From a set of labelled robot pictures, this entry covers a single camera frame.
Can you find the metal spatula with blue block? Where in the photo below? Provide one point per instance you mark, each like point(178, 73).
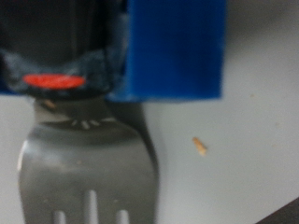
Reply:
point(174, 46)

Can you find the silver toaster oven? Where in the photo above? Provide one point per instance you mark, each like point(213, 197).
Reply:
point(249, 140)

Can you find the small bread crumb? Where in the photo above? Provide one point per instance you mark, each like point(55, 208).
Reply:
point(199, 146)

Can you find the grey backdrop curtain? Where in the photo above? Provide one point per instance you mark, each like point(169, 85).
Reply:
point(286, 216)

